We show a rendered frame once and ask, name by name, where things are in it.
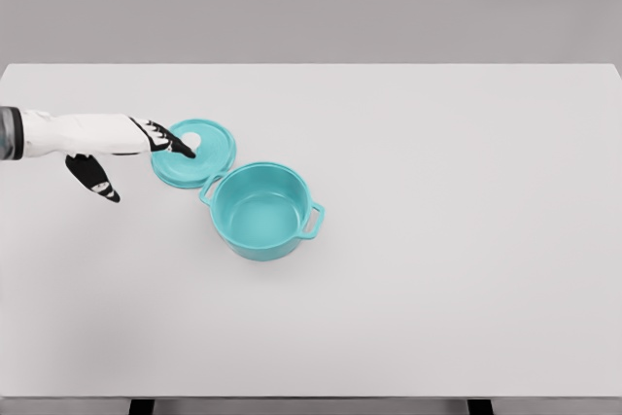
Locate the teal pot lid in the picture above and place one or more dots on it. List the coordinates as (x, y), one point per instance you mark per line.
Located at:
(209, 157)

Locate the teal pot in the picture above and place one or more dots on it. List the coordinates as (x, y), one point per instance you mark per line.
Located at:
(260, 213)

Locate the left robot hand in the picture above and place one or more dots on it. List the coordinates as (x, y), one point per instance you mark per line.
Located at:
(116, 135)

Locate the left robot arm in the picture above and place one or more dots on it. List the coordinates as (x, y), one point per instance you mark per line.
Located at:
(34, 135)

